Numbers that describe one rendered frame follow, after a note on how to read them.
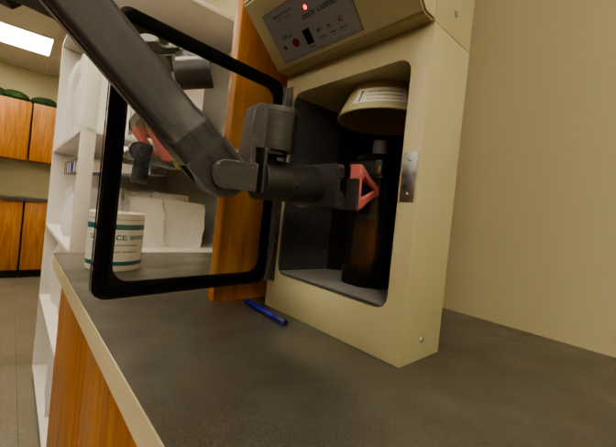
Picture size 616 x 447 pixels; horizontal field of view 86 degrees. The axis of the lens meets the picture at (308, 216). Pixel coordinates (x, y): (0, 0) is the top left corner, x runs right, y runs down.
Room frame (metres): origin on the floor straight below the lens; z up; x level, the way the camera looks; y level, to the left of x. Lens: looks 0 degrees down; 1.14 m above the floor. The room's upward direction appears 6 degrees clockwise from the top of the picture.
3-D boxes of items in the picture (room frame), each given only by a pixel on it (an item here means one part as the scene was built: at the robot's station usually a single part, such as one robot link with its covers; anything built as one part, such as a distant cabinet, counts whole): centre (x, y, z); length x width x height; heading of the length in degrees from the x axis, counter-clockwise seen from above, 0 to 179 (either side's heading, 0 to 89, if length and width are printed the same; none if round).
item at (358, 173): (0.53, -0.07, 1.18); 0.09 x 0.07 x 0.07; 131
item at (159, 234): (0.55, 0.18, 1.19); 0.30 x 0.01 x 0.40; 138
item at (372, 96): (0.62, -0.12, 1.34); 0.18 x 0.18 x 0.05
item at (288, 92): (0.67, 0.07, 1.19); 0.03 x 0.02 x 0.39; 42
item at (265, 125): (0.45, 0.09, 1.22); 0.12 x 0.09 x 0.11; 120
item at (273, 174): (0.47, 0.06, 1.18); 0.07 x 0.06 x 0.07; 131
